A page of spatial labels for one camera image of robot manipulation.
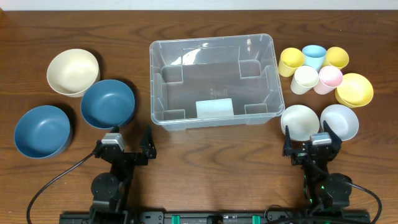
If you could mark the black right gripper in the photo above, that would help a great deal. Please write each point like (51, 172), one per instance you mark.
(311, 152)

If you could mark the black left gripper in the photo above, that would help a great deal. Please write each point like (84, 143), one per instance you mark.
(129, 157)

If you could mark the white small bowl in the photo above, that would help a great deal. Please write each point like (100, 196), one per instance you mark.
(302, 122)

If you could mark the light grey small bowl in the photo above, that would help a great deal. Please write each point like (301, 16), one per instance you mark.
(342, 120)

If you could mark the cream white cup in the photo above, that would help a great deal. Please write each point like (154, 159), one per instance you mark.
(305, 78)

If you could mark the pink cup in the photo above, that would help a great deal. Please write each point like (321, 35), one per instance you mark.
(330, 77)

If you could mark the yellow small bowl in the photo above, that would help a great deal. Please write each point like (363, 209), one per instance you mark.
(354, 91)

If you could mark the light blue cup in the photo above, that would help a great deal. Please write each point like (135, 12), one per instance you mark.
(314, 56)

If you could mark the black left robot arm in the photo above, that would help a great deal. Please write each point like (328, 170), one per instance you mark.
(110, 189)

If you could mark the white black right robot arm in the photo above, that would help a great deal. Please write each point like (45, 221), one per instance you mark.
(327, 192)

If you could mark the clear plastic storage container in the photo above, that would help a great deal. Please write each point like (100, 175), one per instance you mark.
(214, 81)

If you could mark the dark blue bowl right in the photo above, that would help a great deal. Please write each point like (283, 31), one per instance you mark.
(108, 103)

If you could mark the dark blue bowl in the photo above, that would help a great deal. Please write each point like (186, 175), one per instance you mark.
(108, 103)
(43, 132)

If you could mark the cream large bowl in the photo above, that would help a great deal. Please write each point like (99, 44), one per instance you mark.
(72, 72)

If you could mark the yellow cup left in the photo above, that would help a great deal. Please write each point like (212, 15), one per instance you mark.
(290, 60)

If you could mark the yellow cup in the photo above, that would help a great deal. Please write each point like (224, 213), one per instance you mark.
(337, 57)
(290, 60)

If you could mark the dark blue bowl left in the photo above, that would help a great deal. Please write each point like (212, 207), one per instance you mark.
(43, 132)

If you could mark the yellow cup right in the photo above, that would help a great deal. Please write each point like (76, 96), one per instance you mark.
(337, 57)

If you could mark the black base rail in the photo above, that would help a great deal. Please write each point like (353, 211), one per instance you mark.
(270, 216)

